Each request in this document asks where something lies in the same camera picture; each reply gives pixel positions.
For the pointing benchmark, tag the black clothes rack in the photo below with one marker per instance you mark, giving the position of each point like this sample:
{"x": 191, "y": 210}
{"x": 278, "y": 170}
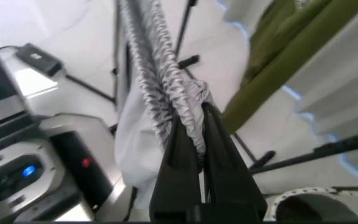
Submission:
{"x": 322, "y": 151}

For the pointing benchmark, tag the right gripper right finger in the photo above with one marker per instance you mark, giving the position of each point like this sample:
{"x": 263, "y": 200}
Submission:
{"x": 228, "y": 180}

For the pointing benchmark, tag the white curtain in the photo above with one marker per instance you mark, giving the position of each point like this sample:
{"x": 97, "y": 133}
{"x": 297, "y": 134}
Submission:
{"x": 337, "y": 87}

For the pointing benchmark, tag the white laundry basket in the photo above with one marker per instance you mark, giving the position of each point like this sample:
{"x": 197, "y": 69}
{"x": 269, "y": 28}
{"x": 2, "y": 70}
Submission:
{"x": 322, "y": 208}

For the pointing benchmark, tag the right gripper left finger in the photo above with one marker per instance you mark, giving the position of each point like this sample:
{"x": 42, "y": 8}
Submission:
{"x": 176, "y": 180}

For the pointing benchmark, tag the black power adapter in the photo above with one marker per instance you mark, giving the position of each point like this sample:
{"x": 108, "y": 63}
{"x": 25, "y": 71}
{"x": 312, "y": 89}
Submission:
{"x": 39, "y": 59}

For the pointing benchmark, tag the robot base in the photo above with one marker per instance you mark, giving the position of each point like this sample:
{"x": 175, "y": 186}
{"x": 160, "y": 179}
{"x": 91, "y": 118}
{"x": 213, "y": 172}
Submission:
{"x": 17, "y": 174}

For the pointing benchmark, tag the pale grey shorts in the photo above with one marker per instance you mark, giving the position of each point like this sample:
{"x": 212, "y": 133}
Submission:
{"x": 135, "y": 149}

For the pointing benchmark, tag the green long-sleeved shirt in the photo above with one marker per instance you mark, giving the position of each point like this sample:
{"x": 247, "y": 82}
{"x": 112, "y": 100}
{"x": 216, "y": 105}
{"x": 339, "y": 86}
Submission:
{"x": 269, "y": 84}

